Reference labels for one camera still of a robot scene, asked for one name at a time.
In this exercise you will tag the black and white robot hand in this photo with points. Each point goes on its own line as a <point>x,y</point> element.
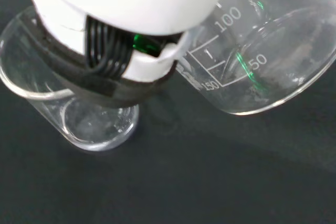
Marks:
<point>123,9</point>

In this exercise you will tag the clear glass beaker with spout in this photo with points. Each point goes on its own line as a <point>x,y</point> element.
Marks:
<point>78,119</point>

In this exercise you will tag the black bench cloth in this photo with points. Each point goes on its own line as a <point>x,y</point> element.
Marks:
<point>183,176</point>

